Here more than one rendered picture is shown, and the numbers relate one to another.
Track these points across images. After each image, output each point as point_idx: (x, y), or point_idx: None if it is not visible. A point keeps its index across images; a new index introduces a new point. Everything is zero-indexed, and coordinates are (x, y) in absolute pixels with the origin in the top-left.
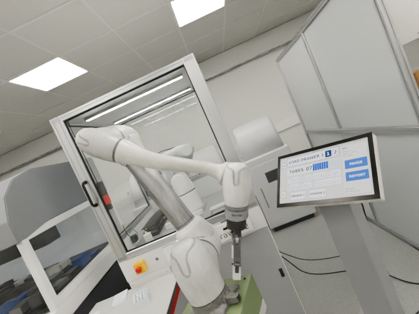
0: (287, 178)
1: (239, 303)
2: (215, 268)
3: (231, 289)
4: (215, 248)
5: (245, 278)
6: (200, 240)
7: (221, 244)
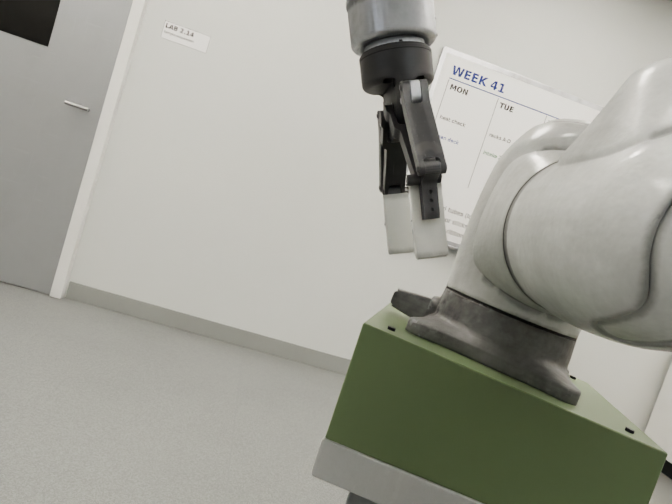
0: None
1: (395, 313)
2: (469, 220)
3: (432, 316)
4: (514, 201)
5: (386, 328)
6: (534, 134)
7: (540, 242)
